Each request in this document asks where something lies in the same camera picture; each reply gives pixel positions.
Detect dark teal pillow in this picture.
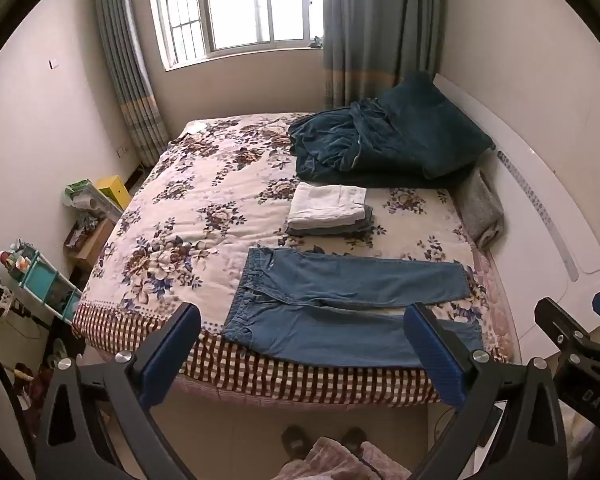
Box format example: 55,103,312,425
375,72,496,178

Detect grey cloth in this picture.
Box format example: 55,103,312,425
457,170,506,251

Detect teal storage rack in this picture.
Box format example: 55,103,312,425
0,242,83,323

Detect yellow box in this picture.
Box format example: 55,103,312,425
96,175,132,211

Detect dark slipper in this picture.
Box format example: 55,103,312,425
281,425,309,461
342,427,369,459

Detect white headboard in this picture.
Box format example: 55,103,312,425
432,74,600,356

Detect grey striped curtain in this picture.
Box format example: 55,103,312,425
322,0,443,111
92,0,172,168

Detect brown cardboard box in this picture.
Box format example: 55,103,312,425
64,215,116,273

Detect green white package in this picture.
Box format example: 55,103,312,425
64,179,99,208

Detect dark teal duvet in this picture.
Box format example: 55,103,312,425
287,100,481,188

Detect blue jeans pants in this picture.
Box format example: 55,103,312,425
220,247,485,368

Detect floral bed blanket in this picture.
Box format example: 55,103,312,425
72,112,513,406

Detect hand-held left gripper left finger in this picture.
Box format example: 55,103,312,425
35,302,203,480

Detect window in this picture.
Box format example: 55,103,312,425
147,0,326,70

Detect folded white pants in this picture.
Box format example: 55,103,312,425
286,182,368,226

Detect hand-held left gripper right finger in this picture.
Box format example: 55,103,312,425
404,302,568,480

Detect folded grey pants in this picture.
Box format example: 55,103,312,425
285,202,376,237

